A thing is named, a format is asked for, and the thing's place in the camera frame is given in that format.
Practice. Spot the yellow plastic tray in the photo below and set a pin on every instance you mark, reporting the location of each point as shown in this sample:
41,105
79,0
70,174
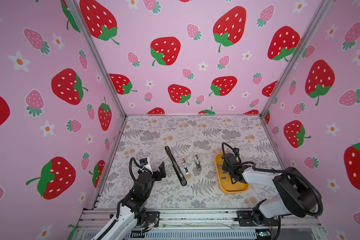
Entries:
226,186

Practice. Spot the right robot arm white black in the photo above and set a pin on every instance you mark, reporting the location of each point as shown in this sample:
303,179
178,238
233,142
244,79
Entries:
297,196

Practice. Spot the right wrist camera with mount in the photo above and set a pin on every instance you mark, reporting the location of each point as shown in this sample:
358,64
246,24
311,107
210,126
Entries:
236,152

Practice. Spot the aluminium corner post right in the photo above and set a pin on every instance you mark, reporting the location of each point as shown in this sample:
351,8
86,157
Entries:
310,31

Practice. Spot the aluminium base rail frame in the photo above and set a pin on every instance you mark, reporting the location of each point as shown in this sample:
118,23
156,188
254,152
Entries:
219,224

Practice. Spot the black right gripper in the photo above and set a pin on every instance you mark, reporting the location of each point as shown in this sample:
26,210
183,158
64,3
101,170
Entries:
223,166

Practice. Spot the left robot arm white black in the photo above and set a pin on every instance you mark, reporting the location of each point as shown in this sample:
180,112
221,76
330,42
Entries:
131,210

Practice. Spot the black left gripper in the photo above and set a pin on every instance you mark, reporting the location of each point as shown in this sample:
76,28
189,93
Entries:
162,173

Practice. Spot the aluminium corner post left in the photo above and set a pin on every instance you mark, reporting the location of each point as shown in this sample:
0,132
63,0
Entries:
96,22

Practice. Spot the pink white small stapler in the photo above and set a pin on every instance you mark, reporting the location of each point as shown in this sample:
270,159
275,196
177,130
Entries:
185,166

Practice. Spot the aluminium corner post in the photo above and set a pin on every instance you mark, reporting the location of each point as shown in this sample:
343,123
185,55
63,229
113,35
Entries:
96,22
310,31

